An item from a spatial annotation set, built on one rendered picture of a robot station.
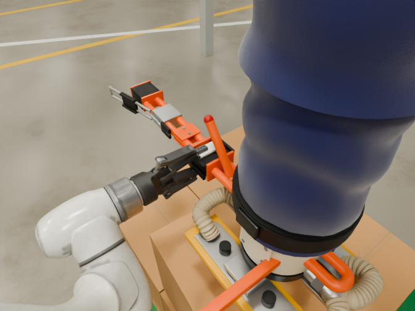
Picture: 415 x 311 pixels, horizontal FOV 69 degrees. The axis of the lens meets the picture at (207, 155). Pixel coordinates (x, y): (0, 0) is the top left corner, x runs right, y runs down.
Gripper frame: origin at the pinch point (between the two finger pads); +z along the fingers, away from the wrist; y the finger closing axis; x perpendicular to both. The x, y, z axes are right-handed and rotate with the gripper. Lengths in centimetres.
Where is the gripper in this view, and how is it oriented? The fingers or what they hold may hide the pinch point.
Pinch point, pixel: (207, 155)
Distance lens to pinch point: 77.1
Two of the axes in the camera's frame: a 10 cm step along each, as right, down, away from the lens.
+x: 6.0, 5.6, -5.7
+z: 8.0, -4.2, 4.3
